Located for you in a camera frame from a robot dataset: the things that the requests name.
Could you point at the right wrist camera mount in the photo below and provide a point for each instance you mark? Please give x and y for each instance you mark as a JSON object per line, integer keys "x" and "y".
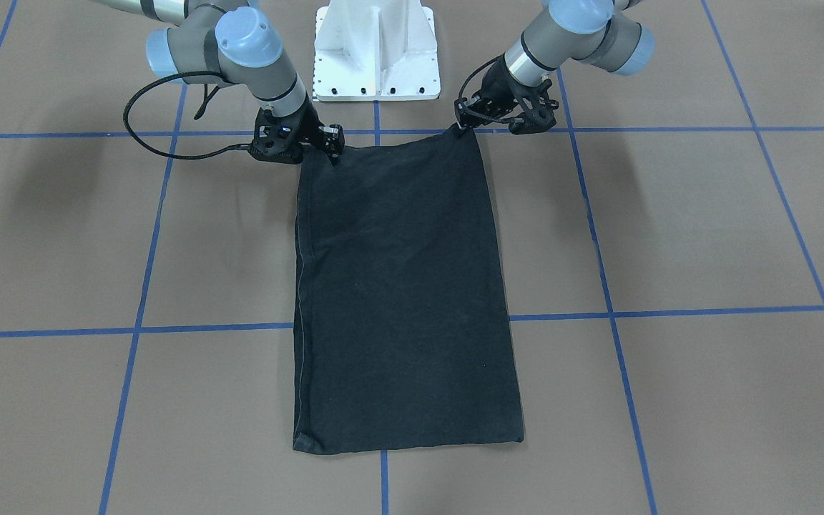
{"x": 277, "y": 137}

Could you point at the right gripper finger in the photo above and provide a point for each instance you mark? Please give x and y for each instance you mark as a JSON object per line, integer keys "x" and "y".
{"x": 331, "y": 140}

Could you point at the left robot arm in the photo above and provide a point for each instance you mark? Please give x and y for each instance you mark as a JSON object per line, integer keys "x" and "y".
{"x": 593, "y": 32}

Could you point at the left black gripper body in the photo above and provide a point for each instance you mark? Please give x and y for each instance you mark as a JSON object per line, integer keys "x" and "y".
{"x": 496, "y": 93}

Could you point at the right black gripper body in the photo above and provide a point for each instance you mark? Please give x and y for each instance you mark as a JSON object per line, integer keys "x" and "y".
{"x": 310, "y": 127}

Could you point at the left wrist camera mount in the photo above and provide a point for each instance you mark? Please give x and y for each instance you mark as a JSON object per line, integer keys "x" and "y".
{"x": 538, "y": 109}

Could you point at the brown table mat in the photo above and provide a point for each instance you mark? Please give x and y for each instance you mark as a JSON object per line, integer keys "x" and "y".
{"x": 663, "y": 249}

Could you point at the black printed t-shirt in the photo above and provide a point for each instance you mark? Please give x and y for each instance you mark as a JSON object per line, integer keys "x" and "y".
{"x": 401, "y": 327}

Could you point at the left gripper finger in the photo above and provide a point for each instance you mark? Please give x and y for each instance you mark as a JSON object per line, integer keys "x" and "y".
{"x": 471, "y": 112}

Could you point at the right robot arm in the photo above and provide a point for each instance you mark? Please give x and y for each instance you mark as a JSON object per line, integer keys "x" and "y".
{"x": 226, "y": 43}

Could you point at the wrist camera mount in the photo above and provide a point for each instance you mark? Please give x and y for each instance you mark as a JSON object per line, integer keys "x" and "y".
{"x": 538, "y": 109}
{"x": 277, "y": 137}

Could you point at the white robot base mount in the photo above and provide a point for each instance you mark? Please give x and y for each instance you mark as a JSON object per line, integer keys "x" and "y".
{"x": 384, "y": 51}

